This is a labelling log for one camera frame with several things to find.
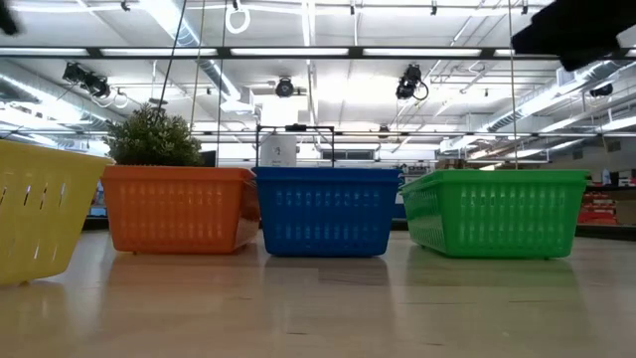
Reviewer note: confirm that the green plastic basket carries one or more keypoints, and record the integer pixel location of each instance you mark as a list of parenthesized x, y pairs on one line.
[(497, 214)]

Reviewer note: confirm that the blue plastic basket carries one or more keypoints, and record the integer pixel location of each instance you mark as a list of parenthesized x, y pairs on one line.
[(325, 214)]

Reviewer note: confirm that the orange plastic basket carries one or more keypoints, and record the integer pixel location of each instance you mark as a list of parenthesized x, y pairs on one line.
[(179, 209)]

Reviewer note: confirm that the yellow plastic basket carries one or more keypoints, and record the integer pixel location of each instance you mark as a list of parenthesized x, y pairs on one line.
[(45, 209)]

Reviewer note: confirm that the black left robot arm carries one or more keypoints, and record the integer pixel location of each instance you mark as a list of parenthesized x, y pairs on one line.
[(7, 17)]

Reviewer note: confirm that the red shelf goods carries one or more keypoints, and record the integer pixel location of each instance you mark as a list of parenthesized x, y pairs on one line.
[(597, 209)]

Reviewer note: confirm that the black overhead crossbar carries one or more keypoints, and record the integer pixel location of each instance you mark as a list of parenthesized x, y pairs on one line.
[(355, 52)]

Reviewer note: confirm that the white box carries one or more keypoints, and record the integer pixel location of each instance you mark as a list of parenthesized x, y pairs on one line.
[(278, 150)]

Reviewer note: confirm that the green potted plant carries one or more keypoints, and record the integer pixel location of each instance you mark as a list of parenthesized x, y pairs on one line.
[(149, 139)]

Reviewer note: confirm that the black ceiling-mounted camera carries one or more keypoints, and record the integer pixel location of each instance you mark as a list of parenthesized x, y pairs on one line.
[(284, 87), (601, 90), (408, 82), (87, 80)]

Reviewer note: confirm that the black metal stand frame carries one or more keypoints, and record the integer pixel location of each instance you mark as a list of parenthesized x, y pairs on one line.
[(295, 127)]

